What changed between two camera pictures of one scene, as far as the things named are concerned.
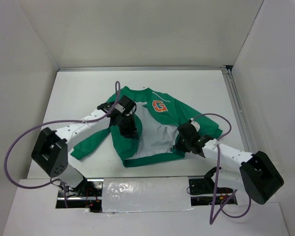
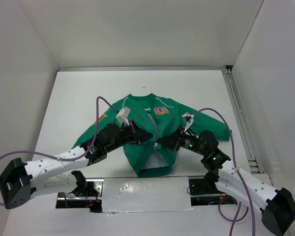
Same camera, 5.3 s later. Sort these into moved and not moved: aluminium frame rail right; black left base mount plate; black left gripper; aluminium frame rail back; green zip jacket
Moved: green zip jacket; black left gripper
Not moved: aluminium frame rail back; black left base mount plate; aluminium frame rail right
